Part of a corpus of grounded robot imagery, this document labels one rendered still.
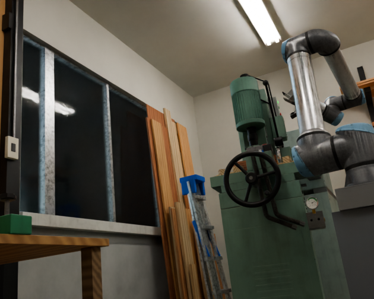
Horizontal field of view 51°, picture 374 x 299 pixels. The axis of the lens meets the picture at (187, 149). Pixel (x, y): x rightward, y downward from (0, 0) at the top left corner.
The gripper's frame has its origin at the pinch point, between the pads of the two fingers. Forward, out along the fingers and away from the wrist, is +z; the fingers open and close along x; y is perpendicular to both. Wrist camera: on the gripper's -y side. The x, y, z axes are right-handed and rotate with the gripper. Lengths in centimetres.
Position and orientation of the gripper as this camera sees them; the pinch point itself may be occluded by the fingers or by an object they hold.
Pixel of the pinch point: (281, 95)
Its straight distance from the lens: 240.5
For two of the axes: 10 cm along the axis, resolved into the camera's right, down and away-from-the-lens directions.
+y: 4.0, -8.2, -4.0
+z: -9.0, -4.4, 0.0
